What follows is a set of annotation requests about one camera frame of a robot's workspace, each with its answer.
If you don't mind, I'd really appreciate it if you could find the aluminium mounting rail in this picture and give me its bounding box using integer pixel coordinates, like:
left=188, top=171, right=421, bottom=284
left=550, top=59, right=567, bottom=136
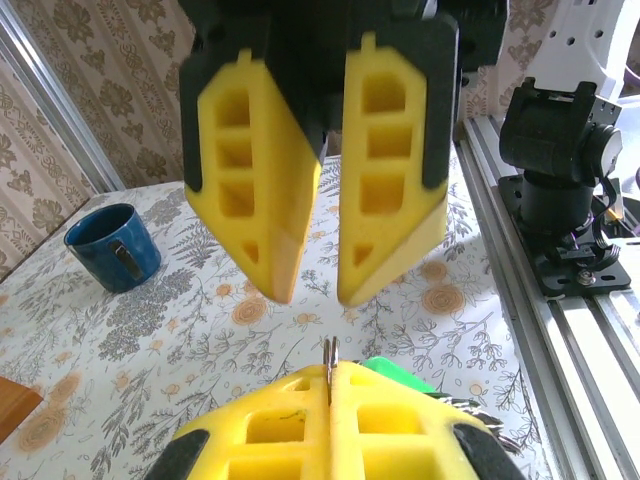
left=457, top=117, right=640, bottom=480

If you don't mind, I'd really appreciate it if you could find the gold jewelry stand wooden base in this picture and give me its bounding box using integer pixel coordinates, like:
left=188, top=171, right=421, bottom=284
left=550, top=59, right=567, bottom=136
left=0, top=377, right=45, bottom=445

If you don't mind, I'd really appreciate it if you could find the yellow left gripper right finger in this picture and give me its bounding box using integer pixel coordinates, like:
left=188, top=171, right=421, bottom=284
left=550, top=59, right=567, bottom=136
left=329, top=360, right=526, bottom=480

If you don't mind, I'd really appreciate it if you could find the green key tag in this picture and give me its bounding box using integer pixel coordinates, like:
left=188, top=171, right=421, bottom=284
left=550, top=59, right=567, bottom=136
left=358, top=355, right=436, bottom=397

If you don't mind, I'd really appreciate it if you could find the dark blue mug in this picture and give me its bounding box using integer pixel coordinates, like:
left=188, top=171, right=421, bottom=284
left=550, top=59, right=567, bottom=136
left=63, top=202, right=164, bottom=295

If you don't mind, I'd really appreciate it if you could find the aluminium frame post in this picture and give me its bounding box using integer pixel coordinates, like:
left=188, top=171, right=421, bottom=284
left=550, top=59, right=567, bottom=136
left=0, top=7, right=126, bottom=194

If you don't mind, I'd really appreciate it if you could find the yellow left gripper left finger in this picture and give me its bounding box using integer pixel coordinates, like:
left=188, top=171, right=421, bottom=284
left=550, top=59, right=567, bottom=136
left=142, top=363, right=332, bottom=480

